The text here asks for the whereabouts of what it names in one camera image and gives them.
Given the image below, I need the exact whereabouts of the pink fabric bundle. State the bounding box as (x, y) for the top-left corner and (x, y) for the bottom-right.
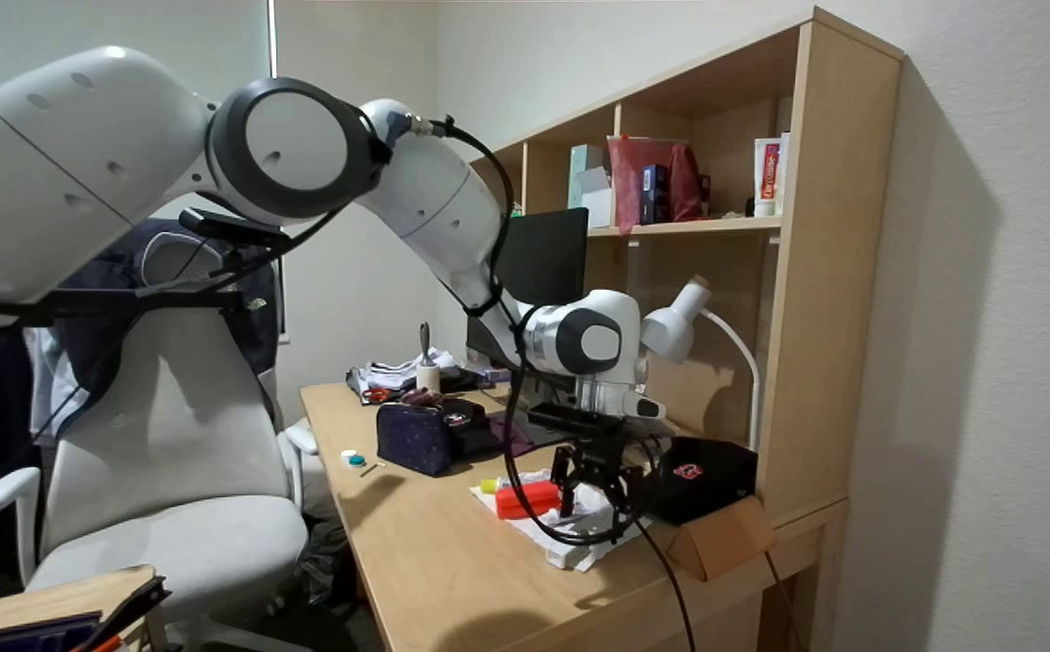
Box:
(343, 353), (484, 410)

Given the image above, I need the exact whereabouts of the red case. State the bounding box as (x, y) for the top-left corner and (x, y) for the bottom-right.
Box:
(494, 478), (565, 522)

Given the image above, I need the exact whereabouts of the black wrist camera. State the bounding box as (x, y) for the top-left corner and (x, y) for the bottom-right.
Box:
(525, 398), (665, 444)

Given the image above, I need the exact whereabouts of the white office chair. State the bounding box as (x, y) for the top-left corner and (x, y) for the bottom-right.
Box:
(0, 214), (310, 652)

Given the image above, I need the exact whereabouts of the maroon cloth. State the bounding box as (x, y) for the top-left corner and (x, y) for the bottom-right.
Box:
(484, 410), (577, 461)

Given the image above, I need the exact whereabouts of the small white green object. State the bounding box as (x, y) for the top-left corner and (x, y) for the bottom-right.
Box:
(338, 444), (381, 478)

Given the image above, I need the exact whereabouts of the teal book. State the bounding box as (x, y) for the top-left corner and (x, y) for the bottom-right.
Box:
(565, 142), (613, 211)

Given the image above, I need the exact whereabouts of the maroon bag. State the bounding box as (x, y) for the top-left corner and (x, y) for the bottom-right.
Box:
(605, 129), (712, 233)

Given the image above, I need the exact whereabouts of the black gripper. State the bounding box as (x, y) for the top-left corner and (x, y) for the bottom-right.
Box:
(549, 432), (641, 536)

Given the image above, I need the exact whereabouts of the wooden desk hutch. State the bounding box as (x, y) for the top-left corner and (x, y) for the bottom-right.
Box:
(474, 7), (909, 652)

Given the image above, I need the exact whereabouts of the red white box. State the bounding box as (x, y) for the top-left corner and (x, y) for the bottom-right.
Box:
(751, 129), (792, 220)

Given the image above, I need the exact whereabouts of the black cap red logo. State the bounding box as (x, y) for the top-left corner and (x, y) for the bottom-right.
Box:
(647, 435), (760, 524)

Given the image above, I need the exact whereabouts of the black monitor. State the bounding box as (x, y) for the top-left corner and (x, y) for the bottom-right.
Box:
(494, 208), (595, 308)

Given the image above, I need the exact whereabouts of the white gooseneck lamp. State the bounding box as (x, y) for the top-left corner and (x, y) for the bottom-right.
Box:
(641, 273), (768, 452)

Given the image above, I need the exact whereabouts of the dark bottle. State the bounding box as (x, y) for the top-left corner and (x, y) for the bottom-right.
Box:
(639, 158), (674, 229)

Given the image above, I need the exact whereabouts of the white cloth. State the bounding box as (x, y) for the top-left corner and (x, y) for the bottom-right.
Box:
(470, 470), (643, 573)

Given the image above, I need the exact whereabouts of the beige pump bottle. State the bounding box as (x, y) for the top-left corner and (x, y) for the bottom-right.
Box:
(413, 317), (445, 398)

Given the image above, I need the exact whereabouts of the dark navy jacket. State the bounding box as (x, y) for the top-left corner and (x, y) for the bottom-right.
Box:
(15, 214), (282, 410)

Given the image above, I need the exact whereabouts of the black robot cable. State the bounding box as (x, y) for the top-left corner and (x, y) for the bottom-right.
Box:
(408, 113), (704, 652)

